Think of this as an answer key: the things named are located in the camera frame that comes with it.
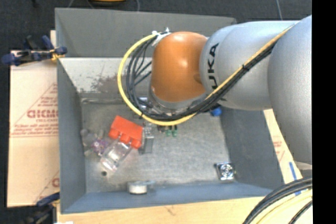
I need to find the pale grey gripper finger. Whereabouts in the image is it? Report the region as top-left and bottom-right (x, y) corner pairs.
(142, 127), (155, 155)

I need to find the grey metal bin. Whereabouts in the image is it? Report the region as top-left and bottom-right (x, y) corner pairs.
(54, 7), (286, 215)

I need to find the clear plastic bottle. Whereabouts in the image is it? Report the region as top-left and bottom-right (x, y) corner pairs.
(99, 138), (133, 173)

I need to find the red toy brick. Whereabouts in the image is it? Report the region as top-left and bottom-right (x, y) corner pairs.
(108, 115), (144, 150)

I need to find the brown cardboard board, red print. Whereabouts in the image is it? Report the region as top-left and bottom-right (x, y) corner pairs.
(6, 58), (304, 208)

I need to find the shiny square metal piece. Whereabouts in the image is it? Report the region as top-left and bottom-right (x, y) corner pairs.
(214, 162), (236, 182)

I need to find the clear toy with purple parts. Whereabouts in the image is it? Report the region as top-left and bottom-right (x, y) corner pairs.
(80, 128), (112, 157)

